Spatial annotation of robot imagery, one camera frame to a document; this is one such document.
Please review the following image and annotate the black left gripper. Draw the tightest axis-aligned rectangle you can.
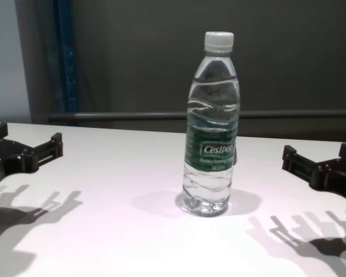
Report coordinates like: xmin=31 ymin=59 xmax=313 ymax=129
xmin=0 ymin=122 xmax=65 ymax=190

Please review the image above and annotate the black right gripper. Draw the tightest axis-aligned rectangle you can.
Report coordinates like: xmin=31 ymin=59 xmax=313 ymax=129
xmin=281 ymin=142 xmax=346 ymax=207

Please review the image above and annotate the clear water bottle green label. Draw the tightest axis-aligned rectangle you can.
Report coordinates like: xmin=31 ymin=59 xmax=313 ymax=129
xmin=180 ymin=31 xmax=239 ymax=217

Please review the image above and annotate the blue vertical post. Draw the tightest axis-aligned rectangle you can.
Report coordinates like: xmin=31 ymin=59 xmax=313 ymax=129
xmin=52 ymin=0 xmax=77 ymax=126

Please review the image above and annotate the grey horizontal rail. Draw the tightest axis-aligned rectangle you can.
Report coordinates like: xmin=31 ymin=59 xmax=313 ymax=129
xmin=48 ymin=110 xmax=346 ymax=122

